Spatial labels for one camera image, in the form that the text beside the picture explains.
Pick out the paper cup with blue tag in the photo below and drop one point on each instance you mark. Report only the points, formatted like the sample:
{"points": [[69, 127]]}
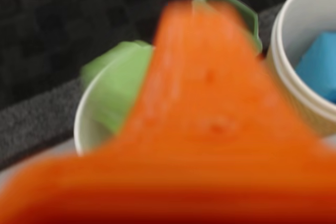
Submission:
{"points": [[286, 51]]}

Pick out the green paper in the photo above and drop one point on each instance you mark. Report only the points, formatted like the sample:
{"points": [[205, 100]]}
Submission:
{"points": [[120, 82]]}

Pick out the blue paper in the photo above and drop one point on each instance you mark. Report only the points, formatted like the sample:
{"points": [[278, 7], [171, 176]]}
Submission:
{"points": [[320, 66]]}

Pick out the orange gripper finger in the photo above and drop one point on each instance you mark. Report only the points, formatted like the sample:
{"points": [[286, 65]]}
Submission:
{"points": [[199, 129]]}

